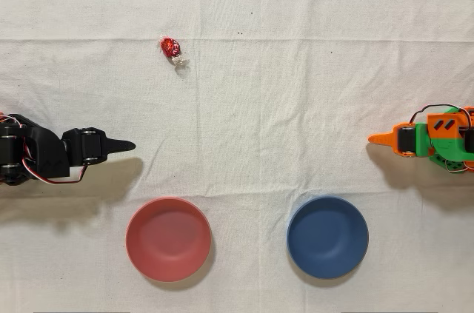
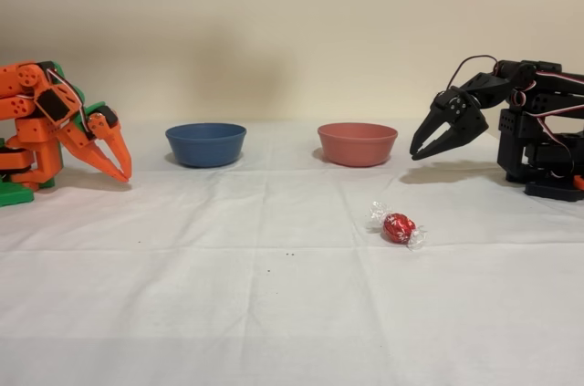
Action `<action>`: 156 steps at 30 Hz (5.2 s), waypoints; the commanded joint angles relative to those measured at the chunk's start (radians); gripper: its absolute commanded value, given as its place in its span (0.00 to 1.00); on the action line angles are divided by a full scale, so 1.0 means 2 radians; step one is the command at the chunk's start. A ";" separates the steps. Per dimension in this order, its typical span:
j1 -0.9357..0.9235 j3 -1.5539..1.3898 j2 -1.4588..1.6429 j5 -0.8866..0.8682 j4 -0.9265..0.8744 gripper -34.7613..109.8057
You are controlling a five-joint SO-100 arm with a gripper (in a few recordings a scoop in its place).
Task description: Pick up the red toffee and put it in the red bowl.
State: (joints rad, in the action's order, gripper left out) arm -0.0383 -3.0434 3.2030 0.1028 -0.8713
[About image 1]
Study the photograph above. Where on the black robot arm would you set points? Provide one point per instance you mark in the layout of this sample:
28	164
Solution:
44	150

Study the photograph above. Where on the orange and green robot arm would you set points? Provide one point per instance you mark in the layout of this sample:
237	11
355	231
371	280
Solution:
444	143

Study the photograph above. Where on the red bowl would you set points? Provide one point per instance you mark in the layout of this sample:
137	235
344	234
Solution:
168	239

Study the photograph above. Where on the blue bowl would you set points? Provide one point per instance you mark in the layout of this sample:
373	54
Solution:
327	237

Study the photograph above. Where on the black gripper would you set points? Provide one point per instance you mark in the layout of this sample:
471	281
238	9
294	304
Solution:
89	146

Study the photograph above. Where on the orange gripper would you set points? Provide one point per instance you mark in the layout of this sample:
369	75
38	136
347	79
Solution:
406	139

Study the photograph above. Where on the red candy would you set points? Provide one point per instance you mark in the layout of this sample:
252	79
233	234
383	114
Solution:
170	47

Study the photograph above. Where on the white cloth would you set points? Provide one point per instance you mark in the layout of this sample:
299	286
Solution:
237	124

